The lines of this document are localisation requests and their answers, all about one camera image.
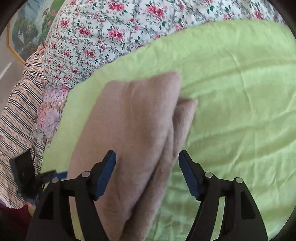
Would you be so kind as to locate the dark red sleeve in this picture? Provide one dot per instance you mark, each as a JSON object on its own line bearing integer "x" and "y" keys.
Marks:
{"x": 14, "y": 222}

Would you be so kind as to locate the floral rose quilt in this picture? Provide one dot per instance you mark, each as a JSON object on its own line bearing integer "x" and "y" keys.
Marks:
{"x": 87, "y": 35}

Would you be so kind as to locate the green bed sheet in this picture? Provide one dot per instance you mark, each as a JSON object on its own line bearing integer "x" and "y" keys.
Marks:
{"x": 242, "y": 73}

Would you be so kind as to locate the framed landscape painting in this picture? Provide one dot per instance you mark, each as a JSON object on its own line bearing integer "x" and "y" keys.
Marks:
{"x": 29, "y": 27}

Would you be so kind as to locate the beige knit sweater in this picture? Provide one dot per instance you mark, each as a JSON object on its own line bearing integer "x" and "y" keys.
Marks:
{"x": 145, "y": 122}

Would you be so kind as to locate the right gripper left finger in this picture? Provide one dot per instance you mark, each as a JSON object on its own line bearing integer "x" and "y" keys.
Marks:
{"x": 52, "y": 217}

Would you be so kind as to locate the pink purple floral pillow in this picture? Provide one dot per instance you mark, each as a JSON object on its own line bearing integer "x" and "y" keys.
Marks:
{"x": 50, "y": 112}

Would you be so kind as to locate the plaid checked blanket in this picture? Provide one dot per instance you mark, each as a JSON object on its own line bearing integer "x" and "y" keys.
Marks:
{"x": 17, "y": 120}

